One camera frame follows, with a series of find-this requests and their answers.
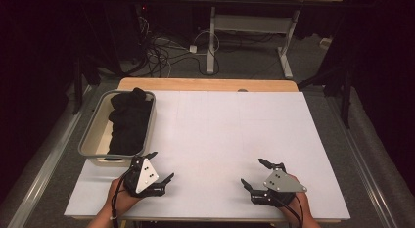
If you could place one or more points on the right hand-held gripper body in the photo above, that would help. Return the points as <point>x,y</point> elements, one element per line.
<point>284,184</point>

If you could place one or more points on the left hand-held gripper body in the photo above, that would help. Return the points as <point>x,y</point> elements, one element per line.
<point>143,177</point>

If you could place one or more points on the black garment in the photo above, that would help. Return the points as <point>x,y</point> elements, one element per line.
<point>130,127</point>

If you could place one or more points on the translucent plastic bin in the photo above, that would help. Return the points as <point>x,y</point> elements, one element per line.
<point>98,127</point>

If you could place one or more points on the person's right hand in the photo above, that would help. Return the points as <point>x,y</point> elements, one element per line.
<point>300,205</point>

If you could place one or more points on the person's left hand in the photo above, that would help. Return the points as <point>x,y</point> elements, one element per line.
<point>122,202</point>

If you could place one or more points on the white table mat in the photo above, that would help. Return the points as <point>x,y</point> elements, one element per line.
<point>212,136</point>

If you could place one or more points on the grey table grommet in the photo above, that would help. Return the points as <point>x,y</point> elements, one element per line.
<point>242,90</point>

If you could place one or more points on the wooden table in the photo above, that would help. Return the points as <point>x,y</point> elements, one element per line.
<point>195,84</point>

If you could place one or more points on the black stand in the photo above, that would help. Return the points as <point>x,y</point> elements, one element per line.
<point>345,100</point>
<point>78,84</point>

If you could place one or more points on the white power adapter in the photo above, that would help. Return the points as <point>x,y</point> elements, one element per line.
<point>193,49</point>

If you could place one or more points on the metal floor rail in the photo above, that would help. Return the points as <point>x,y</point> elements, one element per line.
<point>365,175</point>
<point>49,162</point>

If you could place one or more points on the white frame desk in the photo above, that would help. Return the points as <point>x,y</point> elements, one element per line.
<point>251,24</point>

